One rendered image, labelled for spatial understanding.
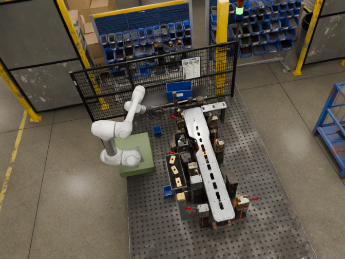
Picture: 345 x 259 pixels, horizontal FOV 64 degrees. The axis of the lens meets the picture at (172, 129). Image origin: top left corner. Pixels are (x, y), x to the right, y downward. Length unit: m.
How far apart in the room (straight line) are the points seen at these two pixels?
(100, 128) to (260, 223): 1.71
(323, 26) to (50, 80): 4.34
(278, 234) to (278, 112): 2.34
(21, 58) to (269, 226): 3.86
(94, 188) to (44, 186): 0.75
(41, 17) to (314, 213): 4.18
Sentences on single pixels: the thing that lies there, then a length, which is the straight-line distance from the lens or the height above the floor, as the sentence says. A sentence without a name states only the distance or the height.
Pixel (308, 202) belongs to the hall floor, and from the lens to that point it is 3.88.
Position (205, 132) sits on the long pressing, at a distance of 2.99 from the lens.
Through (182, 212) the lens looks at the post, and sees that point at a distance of 2.64.
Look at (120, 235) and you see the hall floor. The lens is 3.65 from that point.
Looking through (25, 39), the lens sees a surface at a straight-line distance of 4.37.
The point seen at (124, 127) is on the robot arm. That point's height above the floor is 1.68.
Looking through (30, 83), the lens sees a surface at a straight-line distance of 4.84.
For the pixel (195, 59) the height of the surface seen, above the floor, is 1.41.
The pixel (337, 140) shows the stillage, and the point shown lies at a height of 0.17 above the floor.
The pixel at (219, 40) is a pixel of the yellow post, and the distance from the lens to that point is 3.25.
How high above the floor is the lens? 3.31
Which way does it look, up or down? 49 degrees down
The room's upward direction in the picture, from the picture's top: 9 degrees counter-clockwise
